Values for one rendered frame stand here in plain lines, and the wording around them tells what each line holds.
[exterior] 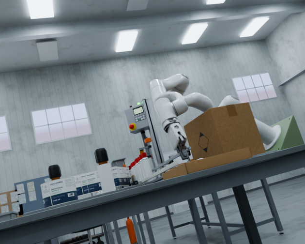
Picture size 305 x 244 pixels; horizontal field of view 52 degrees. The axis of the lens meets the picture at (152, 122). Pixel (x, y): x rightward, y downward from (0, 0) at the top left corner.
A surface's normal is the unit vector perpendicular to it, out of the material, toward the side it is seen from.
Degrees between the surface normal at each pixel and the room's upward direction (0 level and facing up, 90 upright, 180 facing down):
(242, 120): 90
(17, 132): 90
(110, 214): 90
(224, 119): 90
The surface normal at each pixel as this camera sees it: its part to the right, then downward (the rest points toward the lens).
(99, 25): 0.23, -0.29
